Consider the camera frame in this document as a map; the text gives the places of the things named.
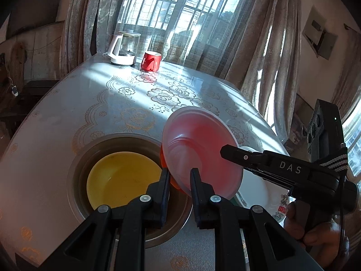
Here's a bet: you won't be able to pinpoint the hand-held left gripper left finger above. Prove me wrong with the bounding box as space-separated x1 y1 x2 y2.
35 167 171 271

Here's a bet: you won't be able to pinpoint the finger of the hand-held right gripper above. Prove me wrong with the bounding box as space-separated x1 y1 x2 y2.
220 144 272 175
242 167 291 189

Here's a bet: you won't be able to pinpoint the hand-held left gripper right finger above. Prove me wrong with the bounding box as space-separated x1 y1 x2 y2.
190 168 325 271

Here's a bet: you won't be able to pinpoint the white plate with red print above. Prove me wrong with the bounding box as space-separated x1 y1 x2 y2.
231 146 292 223

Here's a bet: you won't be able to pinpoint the red plastic bowl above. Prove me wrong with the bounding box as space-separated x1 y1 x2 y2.
161 106 243 201

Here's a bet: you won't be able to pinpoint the yellow plastic bowl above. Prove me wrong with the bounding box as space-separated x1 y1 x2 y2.
86 152 170 208

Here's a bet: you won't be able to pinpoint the stainless steel bowl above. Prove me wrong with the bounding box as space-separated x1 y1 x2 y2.
67 135 194 249

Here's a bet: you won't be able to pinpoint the person's right hand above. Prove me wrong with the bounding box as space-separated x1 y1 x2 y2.
283 202 350 270

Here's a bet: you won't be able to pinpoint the beige curtain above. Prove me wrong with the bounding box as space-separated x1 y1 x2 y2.
220 0 303 144

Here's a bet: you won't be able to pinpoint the sheer curtain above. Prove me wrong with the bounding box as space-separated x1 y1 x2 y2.
116 0 282 78

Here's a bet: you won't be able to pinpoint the lace print tablecloth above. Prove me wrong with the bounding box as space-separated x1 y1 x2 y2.
0 54 291 271

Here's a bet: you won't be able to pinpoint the red mug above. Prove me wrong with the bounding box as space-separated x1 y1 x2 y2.
140 51 162 72

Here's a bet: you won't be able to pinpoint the barred window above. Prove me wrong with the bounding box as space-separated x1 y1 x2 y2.
118 0 263 51

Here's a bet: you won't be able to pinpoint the grey patterned curtain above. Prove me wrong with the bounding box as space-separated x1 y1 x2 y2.
60 0 127 74

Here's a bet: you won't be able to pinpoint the glass kettle with white handle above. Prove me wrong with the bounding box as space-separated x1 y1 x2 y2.
107 29 141 66

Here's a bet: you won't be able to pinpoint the wall electrical box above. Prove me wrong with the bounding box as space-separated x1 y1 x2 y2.
303 7 338 60

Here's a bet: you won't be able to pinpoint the white charger with cable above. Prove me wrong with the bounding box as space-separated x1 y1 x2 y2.
4 58 20 96

